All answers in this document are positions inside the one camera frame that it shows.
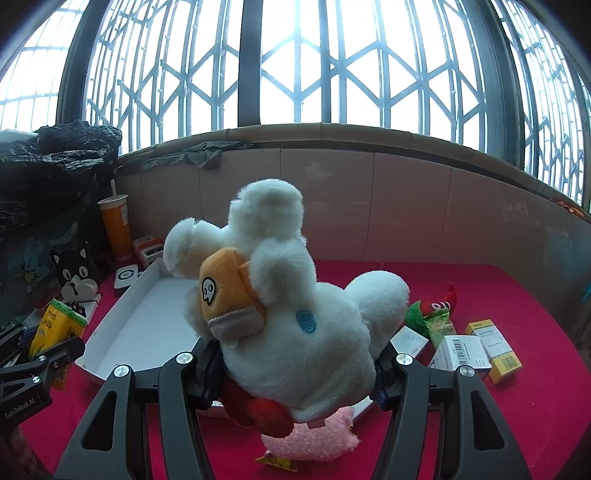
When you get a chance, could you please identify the white plush toy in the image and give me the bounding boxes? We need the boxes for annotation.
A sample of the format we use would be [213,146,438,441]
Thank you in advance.
[163,179,411,437]

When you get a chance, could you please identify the white red box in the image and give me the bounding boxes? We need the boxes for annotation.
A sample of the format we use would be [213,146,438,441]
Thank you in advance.
[132,236,165,269]

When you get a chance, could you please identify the orange cup with straw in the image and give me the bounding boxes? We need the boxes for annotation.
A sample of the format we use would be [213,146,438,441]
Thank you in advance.
[98,179,135,262]

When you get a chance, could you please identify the window grille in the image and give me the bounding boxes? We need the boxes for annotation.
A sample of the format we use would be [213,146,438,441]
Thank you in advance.
[0,0,591,208]

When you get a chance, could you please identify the white shallow cardboard box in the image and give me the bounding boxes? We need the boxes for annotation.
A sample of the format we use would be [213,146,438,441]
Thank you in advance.
[74,257,376,419]

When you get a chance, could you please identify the orange cloth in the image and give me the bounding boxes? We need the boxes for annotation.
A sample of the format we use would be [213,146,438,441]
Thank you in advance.
[549,198,588,219]

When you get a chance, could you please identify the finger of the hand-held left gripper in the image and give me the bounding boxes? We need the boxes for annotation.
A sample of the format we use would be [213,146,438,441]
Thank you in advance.
[34,336,86,376]
[0,323,29,366]

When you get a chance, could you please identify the grey cloth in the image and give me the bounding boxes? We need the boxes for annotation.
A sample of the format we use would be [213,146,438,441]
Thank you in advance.
[119,141,253,171]

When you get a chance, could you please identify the black plastic bag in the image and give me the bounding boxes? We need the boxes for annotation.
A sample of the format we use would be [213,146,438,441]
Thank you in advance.
[0,121,123,224]

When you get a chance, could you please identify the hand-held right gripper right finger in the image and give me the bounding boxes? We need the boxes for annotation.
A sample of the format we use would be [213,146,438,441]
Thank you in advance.
[370,353,534,480]

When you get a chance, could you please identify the cartoon print bag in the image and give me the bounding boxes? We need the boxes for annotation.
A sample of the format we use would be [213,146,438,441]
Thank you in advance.
[0,194,100,320]

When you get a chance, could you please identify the small white device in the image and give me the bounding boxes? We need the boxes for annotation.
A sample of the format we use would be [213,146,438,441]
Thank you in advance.
[113,262,142,294]

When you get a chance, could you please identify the yellow white medicine box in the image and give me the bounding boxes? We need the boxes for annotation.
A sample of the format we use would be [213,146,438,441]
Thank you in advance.
[465,319,524,385]

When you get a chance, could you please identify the pink plush toy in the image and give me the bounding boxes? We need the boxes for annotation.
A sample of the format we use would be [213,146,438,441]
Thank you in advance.
[261,406,362,463]

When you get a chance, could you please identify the yellow green box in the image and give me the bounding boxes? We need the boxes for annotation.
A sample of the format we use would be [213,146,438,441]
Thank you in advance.
[28,298,89,389]

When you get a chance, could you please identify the cardboard panel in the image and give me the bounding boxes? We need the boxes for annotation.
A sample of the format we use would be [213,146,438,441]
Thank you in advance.
[115,124,591,298]

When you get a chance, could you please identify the white barcode box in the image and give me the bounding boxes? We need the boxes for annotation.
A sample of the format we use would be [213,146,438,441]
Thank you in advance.
[428,335,493,380]

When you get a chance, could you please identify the green snack packet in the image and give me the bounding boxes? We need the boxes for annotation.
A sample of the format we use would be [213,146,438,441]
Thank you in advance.
[405,300,456,343]

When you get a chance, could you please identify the small white box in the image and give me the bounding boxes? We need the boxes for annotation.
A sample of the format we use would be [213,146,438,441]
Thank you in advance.
[390,325,430,359]

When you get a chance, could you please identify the red blanket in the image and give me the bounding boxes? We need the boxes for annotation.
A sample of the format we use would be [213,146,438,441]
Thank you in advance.
[18,258,585,480]

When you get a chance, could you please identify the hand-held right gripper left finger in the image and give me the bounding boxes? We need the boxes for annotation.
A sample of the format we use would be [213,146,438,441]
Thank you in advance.
[53,342,228,480]

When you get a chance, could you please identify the black cat figure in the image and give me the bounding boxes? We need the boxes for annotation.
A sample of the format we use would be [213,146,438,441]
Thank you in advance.
[50,243,102,306]

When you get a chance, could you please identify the yellow snack packet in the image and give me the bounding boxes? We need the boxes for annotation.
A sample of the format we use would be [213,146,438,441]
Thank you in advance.
[255,453,299,473]

